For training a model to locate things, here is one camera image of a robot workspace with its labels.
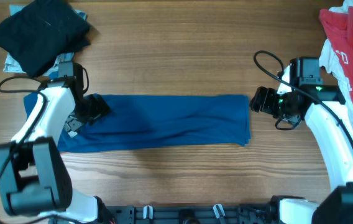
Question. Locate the folded black garment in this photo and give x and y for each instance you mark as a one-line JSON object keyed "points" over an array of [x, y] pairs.
{"points": [[40, 32]]}

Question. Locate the folded grey patterned cloth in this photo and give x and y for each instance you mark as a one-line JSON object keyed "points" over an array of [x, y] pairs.
{"points": [[12, 66]]}

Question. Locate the white t-shirt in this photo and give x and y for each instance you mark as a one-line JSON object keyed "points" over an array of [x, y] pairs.
{"points": [[329, 60]]}

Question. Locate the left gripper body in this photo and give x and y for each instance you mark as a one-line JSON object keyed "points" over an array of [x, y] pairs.
{"points": [[95, 107]]}

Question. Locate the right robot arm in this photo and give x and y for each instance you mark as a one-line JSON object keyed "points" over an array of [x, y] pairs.
{"points": [[323, 109]]}

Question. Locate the blue t-shirt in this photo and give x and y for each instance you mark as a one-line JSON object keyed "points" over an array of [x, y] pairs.
{"points": [[149, 121]]}

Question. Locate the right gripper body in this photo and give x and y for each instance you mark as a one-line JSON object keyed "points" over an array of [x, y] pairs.
{"points": [[265, 102]]}

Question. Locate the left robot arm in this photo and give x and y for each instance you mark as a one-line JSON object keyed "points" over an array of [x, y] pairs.
{"points": [[34, 181]]}

